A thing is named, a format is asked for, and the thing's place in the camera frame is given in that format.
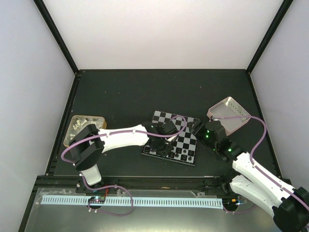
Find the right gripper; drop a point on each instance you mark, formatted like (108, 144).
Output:
(197, 129)

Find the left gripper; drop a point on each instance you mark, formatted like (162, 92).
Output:
(164, 152)

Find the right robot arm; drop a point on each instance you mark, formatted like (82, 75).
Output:
(287, 205)

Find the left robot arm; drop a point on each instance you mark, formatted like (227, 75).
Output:
(90, 143)

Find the gold tin with white pieces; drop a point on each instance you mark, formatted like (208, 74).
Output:
(78, 122)

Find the black and white chessboard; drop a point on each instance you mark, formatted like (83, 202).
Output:
(183, 147)

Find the pink metal tin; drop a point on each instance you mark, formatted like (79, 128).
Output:
(230, 113)

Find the white slotted cable duct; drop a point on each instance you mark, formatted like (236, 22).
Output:
(135, 201)

